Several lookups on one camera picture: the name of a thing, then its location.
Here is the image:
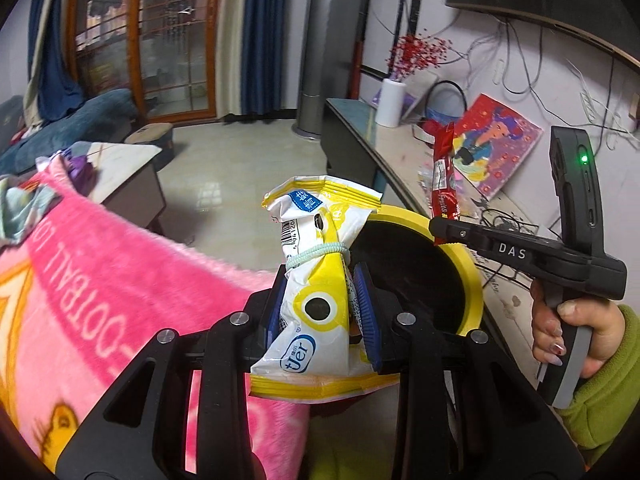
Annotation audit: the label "person's right hand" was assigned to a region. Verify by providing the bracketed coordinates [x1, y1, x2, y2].
[530, 277, 627, 379]

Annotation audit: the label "blue patterned sofa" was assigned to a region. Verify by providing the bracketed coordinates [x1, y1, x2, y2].
[0, 88, 140, 177]

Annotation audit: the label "colourful portrait painting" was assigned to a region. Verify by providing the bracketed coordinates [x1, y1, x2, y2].
[451, 93, 544, 201]

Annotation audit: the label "long red snack packet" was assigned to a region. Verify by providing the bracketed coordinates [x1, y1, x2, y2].
[431, 121, 460, 247]

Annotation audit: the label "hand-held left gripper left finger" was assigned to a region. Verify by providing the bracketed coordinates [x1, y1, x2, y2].
[54, 270, 292, 480]

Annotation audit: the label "wooden sliding glass door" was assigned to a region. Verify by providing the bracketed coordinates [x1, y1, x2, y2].
[64, 0, 224, 124]

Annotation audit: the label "beige curtain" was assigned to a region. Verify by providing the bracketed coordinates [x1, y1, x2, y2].
[216, 0, 252, 117]

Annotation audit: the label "person's right forearm green sleeve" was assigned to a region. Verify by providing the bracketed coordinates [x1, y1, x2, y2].
[556, 304, 640, 452]

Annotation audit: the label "red berry branches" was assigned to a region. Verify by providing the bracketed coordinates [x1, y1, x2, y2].
[386, 34, 450, 82]

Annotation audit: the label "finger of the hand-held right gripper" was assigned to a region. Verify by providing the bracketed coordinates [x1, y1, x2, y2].
[429, 216, 483, 253]

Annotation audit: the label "blue curtain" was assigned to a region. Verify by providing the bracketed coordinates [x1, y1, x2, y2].
[241, 0, 297, 117]
[29, 0, 85, 122]

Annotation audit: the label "glass-topped television cabinet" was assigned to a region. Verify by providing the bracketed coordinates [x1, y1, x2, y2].
[321, 96, 568, 363]

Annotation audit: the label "yellow-rimmed black bin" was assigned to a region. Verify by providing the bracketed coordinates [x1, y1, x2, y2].
[356, 204, 486, 340]

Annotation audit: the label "dark storage stool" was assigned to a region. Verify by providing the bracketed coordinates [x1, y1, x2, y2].
[124, 121, 174, 172]

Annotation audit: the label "basket with black handle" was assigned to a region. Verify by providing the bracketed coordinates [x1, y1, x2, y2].
[411, 81, 472, 137]

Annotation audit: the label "white power strip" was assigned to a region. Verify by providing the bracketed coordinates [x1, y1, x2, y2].
[579, 84, 610, 113]

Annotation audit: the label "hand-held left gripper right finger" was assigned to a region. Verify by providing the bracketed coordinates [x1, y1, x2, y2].
[350, 261, 587, 480]

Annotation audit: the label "tangle of black cables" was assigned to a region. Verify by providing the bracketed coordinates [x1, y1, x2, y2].
[477, 207, 543, 238]

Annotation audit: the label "hanging wall cables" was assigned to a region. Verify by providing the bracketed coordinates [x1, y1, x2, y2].
[452, 10, 640, 136]

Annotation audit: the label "pink printed blanket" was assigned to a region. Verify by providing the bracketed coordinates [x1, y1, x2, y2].
[0, 157, 312, 477]

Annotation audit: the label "white ribbed vase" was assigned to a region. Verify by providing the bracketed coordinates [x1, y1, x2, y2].
[374, 78, 406, 128]

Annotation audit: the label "light teal blanket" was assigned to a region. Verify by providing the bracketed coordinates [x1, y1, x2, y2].
[0, 174, 65, 247]

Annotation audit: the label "grey tower air conditioner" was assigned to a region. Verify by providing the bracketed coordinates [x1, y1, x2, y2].
[291, 0, 362, 139]

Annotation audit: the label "yellow white snack bag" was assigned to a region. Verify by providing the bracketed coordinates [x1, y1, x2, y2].
[249, 174, 385, 405]

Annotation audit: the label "white marble coffee table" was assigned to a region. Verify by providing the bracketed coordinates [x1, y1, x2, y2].
[74, 141, 169, 235]

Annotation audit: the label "purple cloth bundle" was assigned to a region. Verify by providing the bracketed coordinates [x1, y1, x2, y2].
[64, 154, 97, 195]

